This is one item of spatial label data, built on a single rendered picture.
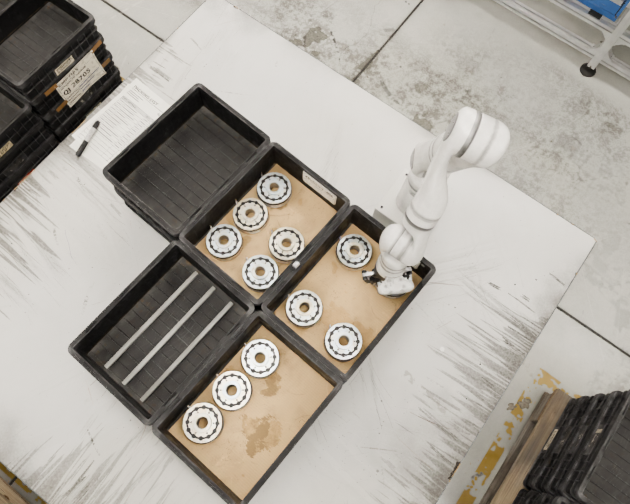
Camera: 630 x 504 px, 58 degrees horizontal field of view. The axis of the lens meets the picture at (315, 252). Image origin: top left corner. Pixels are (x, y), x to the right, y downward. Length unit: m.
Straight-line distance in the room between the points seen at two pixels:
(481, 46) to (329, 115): 1.37
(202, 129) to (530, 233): 1.09
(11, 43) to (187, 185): 1.15
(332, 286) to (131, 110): 0.94
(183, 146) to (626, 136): 2.18
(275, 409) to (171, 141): 0.86
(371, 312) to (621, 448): 0.98
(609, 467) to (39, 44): 2.56
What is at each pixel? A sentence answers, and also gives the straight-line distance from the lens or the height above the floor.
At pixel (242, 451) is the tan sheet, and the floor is 0.83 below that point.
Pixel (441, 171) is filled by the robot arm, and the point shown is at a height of 1.41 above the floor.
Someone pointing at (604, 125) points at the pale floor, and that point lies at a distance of 3.19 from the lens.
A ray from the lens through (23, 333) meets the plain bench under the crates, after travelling 1.91.
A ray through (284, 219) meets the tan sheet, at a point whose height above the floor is 0.83.
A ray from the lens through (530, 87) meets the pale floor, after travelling 3.15.
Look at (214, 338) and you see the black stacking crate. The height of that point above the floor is 0.83.
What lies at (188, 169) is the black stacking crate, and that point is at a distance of 1.79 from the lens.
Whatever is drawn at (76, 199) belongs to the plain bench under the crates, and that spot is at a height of 0.70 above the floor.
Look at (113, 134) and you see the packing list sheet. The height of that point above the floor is 0.70.
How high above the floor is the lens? 2.41
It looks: 72 degrees down
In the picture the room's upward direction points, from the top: 6 degrees clockwise
